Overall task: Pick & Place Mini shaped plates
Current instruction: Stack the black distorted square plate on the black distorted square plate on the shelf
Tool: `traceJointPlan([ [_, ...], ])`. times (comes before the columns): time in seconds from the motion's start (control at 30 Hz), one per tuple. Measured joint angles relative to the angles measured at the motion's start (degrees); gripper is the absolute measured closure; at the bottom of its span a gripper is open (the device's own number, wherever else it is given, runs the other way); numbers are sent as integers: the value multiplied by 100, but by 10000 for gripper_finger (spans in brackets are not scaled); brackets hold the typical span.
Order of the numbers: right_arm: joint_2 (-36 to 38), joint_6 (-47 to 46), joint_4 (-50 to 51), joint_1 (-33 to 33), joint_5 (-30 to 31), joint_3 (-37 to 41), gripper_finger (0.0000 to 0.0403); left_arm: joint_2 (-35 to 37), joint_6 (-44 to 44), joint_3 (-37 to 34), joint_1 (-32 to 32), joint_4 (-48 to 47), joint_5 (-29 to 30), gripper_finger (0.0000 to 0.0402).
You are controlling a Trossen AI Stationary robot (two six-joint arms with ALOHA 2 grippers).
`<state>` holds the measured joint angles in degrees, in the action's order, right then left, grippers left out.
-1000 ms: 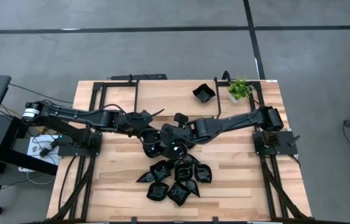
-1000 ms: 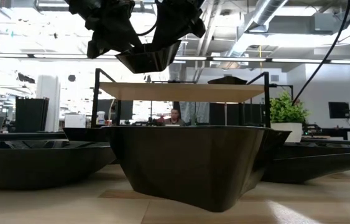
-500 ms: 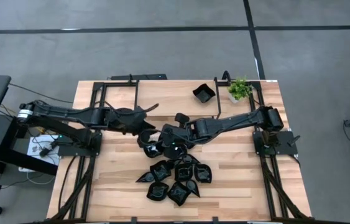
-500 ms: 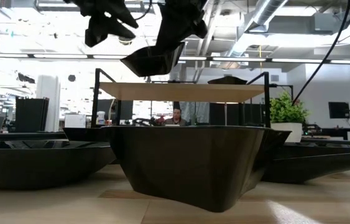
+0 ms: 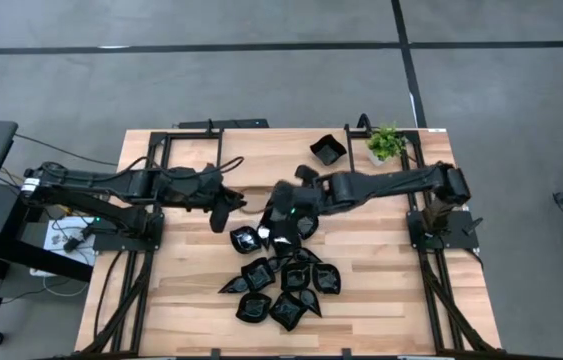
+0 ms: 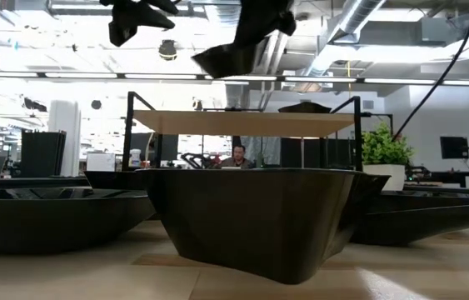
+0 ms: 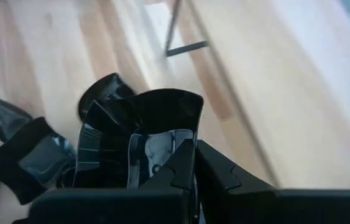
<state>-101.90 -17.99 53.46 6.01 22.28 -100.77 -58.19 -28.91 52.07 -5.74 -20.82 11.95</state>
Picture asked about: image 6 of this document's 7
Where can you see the green plant in white pot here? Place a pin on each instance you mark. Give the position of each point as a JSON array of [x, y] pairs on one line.
[[384, 175]]

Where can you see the black partition panel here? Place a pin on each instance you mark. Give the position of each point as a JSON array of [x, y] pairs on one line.
[[325, 154]]

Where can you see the black lab desk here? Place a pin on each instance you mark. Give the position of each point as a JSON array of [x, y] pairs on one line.
[[446, 177]]

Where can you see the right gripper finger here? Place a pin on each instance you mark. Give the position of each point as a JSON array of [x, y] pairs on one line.
[[248, 35]]

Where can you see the white board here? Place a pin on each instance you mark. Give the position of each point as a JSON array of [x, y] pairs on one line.
[[101, 162]]

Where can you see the white building column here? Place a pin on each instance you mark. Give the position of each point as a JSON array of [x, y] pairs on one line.
[[65, 137]]

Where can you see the wooden shelf with black legs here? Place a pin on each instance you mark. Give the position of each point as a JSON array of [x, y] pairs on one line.
[[242, 123]]

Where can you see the person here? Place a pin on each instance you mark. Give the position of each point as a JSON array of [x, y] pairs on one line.
[[238, 160]]

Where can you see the black cabinet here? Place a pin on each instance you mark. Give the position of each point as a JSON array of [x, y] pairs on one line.
[[42, 154]]

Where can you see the black square mini plate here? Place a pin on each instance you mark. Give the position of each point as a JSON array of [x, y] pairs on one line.
[[226, 62], [305, 109], [259, 225], [117, 180]]

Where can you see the black leaf-shaped mini plate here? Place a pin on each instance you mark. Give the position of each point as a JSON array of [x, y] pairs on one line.
[[425, 204], [51, 225]]

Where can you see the black teardrop mini plate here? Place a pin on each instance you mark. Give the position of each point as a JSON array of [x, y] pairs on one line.
[[425, 227]]

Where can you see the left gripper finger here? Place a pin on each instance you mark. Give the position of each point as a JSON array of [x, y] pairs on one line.
[[153, 18], [165, 5]]

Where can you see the black lab robot arm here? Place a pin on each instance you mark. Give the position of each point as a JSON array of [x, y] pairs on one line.
[[194, 159]]

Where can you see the black monitor screen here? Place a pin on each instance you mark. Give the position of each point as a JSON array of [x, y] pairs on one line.
[[454, 148]]

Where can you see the black display panel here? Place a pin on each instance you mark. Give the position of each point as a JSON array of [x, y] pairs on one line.
[[169, 146]]

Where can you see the white plastic jug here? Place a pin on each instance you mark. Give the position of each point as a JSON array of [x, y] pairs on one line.
[[135, 158]]

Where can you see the thin black metal stand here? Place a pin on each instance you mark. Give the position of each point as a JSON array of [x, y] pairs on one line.
[[377, 114]]

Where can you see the silver ribbed air duct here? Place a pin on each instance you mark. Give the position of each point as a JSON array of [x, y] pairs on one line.
[[221, 21]]

